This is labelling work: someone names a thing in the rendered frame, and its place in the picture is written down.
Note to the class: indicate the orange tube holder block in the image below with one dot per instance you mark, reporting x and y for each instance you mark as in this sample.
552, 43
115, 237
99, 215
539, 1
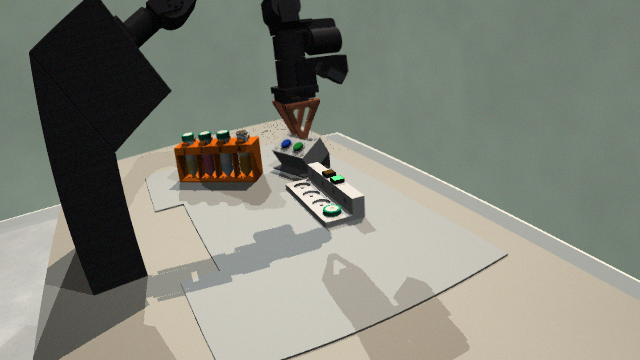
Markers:
217, 147

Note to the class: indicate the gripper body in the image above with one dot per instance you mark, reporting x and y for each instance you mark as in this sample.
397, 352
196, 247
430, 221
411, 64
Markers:
288, 83

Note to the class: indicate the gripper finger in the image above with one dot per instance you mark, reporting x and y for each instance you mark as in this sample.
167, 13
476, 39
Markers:
289, 108
282, 113

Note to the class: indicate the grey control panel with blue and green buttons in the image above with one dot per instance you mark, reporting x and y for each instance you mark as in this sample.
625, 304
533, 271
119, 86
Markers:
294, 159

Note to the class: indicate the green screw cap with white dot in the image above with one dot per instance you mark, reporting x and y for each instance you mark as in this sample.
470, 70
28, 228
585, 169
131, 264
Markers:
223, 134

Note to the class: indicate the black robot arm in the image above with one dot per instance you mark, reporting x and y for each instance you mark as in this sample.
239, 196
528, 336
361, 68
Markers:
320, 36

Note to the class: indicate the white tray with four round nests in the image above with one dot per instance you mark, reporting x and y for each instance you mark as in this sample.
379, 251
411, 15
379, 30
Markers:
323, 187

